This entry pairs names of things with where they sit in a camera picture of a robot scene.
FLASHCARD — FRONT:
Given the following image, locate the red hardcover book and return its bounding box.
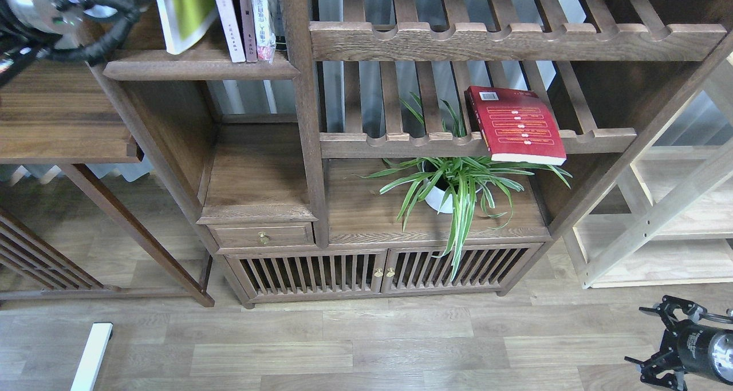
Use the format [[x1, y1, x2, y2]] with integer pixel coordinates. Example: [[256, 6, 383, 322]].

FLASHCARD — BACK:
[[466, 85, 566, 166]]

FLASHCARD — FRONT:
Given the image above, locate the lavender paperback book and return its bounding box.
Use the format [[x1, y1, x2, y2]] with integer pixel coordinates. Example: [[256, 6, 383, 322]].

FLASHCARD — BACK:
[[215, 0, 246, 63]]

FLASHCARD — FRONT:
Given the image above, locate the white pink upright book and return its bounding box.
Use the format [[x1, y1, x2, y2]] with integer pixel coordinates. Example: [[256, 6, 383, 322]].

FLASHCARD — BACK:
[[252, 0, 277, 64]]

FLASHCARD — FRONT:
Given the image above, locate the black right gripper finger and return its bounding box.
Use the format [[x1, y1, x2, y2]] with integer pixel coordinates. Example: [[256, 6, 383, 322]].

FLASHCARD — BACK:
[[625, 351, 688, 390], [639, 295, 732, 326]]

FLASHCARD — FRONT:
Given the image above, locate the dark wooden bookshelf cabinet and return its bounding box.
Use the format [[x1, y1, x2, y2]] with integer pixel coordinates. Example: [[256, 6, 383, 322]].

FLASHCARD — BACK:
[[31, 0, 733, 311]]

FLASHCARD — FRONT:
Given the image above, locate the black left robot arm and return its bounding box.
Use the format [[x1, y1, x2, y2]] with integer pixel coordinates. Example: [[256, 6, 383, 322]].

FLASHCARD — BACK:
[[1, 0, 152, 84]]

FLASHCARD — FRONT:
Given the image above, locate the dark upright book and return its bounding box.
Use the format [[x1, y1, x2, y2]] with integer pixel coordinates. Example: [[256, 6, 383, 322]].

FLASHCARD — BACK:
[[270, 0, 286, 52]]

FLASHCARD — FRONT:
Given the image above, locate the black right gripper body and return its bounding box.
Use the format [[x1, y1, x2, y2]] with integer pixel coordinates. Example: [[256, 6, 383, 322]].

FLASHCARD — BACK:
[[658, 320, 732, 386]]

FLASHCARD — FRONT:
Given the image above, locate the white book with green cover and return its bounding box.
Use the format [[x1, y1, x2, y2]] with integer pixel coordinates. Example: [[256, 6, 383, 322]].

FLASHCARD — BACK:
[[156, 0, 218, 55]]

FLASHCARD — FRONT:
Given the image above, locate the light wooden shelf rack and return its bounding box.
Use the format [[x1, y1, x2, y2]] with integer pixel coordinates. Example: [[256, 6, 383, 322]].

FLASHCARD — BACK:
[[565, 58, 732, 289]]

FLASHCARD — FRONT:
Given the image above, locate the white plant pot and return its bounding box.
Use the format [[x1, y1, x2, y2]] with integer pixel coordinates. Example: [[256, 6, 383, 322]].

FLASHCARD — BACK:
[[419, 157, 476, 214]]

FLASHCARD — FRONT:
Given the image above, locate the white robot base bar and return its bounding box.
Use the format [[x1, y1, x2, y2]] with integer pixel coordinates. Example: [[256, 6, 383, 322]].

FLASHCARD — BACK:
[[70, 322, 113, 390]]

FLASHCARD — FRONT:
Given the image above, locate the brass drawer knob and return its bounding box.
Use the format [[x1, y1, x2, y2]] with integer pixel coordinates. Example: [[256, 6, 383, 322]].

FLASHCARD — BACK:
[[258, 231, 271, 245]]

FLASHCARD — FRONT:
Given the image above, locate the thin mauve upright book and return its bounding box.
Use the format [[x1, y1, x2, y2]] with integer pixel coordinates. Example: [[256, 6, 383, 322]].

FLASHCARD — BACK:
[[239, 0, 258, 62]]

